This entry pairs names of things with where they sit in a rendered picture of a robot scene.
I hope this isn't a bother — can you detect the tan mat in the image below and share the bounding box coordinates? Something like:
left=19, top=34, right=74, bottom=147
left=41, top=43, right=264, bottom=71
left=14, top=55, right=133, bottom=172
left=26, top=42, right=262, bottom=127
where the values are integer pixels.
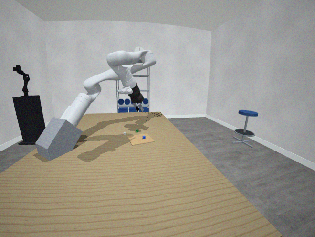
left=128, top=133, right=155, bottom=146

